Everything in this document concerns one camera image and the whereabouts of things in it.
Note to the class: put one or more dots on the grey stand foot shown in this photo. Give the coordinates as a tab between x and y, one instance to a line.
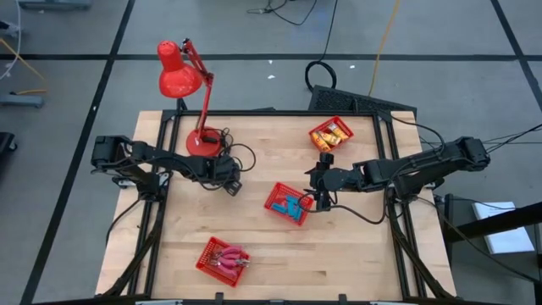
21	101
53	4

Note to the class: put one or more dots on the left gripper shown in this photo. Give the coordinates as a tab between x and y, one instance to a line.
222	171

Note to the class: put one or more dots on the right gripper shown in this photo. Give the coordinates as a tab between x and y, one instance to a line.
334	178

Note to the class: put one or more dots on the black object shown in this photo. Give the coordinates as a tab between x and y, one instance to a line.
6	146

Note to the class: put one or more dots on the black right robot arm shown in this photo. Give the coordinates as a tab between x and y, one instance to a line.
423	163

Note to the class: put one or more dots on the black perforated panel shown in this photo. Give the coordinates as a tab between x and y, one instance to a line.
339	99

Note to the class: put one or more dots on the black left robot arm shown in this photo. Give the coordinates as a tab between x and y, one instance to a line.
169	159

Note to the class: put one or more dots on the white paper stack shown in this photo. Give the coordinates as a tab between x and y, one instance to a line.
504	226

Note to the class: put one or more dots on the red desk lamp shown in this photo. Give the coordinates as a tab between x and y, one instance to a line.
178	78

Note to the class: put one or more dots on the plastic-wrapped yellow crayon box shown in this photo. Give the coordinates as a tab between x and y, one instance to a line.
341	132

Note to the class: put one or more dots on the red plastic basket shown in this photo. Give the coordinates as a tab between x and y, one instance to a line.
220	275
344	126
275	195

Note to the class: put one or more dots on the black bar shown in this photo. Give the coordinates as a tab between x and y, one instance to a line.
491	220

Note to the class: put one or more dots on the black aluminium table frame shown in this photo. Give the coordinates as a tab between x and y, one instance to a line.
275	112

